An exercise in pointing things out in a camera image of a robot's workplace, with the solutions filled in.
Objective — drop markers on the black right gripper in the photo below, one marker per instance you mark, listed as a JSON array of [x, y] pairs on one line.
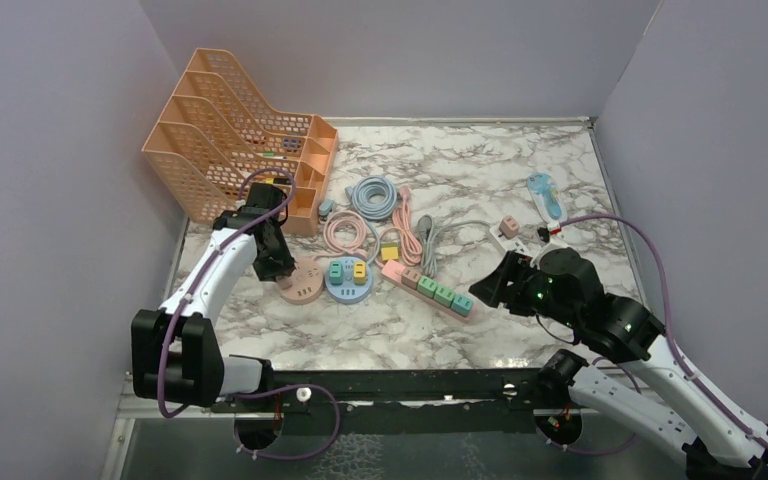
[[494, 287]]

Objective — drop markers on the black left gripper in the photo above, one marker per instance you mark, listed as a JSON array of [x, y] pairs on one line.
[[284, 262]]

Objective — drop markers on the teal plug adapter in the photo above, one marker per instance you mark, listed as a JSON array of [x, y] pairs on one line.
[[462, 305], [336, 273]]

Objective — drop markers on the green plug adapter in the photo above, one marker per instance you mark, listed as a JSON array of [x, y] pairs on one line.
[[444, 296], [427, 286]]

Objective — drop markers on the yellow plug adapter front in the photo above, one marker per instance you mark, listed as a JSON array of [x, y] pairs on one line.
[[359, 273]]

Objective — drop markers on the yellow plug adapter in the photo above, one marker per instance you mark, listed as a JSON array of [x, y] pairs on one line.
[[359, 273], [389, 251]]

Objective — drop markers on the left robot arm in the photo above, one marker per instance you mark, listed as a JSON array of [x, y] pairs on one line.
[[175, 355]]

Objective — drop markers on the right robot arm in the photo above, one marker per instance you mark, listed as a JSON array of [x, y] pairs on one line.
[[710, 439]]

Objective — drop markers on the tan plug adapter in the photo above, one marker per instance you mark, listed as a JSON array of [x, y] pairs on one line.
[[410, 278]]

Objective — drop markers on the white power strip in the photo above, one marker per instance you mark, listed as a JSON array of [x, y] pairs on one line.
[[502, 244]]

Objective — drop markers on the pink round power strip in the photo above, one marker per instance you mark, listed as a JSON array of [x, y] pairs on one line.
[[304, 284]]

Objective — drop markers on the pink adapter on white strip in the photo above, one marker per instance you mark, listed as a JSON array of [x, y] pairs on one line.
[[509, 227]]

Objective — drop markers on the blue round power strip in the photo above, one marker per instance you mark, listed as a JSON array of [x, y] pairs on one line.
[[348, 293]]

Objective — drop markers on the blue white oval device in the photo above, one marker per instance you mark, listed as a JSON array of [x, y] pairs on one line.
[[546, 196]]

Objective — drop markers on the pink long power strip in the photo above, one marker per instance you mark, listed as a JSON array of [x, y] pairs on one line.
[[391, 272]]

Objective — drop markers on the orange mesh file organizer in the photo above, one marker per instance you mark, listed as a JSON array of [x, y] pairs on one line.
[[217, 128]]

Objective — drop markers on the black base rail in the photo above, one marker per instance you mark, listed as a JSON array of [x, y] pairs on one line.
[[391, 402]]

